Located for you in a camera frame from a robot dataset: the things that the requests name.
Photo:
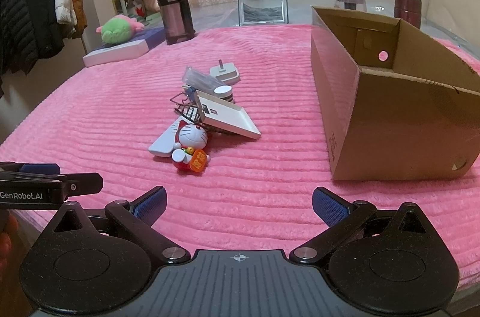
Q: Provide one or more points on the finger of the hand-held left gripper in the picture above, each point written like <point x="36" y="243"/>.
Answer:
<point x="37" y="168"/>
<point x="84" y="183"/>

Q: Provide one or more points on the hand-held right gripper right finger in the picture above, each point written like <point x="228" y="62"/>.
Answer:
<point x="330" y="208"/>

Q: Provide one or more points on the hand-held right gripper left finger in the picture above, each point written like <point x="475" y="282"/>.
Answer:
<point x="152" y="204"/>

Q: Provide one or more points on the white remote control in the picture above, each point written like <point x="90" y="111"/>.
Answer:
<point x="161" y="144"/>

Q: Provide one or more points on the blue cat figurine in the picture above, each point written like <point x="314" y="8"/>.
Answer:
<point x="192" y="139"/>

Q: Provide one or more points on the brown cardboard box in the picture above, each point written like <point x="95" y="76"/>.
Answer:
<point x="393" y="122"/>

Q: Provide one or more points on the white square panel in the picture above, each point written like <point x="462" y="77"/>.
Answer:
<point x="228" y="116"/>

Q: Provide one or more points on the white round disc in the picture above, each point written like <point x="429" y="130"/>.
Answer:
<point x="223" y="90"/>

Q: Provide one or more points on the clear floss pick box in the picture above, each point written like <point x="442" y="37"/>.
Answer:
<point x="198" y="77"/>

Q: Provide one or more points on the white square charger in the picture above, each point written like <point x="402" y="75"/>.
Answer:
<point x="225" y="73"/>

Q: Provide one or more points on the person's left hand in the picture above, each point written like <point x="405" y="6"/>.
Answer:
<point x="6" y="249"/>

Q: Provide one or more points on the pink ribbed blanket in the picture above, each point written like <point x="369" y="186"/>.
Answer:
<point x="112" y="122"/>

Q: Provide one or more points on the white purple flat box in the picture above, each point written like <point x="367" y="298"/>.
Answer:
<point x="120" y="51"/>

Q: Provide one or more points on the black puffer jacket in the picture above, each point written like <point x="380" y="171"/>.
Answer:
<point x="15" y="21"/>

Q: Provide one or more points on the green plush toy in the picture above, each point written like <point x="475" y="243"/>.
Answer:
<point x="116" y="29"/>

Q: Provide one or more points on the black coat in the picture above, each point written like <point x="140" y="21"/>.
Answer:
<point x="41" y="10"/>

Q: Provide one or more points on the white red plush toy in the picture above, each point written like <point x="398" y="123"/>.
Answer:
<point x="135" y="7"/>

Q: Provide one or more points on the brown thermos flask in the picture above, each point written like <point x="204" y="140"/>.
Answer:
<point x="176" y="15"/>

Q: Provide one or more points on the clear glass jar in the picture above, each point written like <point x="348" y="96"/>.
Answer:
<point x="350" y="1"/>

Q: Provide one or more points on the maroon canister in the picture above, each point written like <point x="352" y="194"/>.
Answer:
<point x="407" y="10"/>

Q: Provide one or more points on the silver picture frame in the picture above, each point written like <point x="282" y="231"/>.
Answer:
<point x="262" y="8"/>

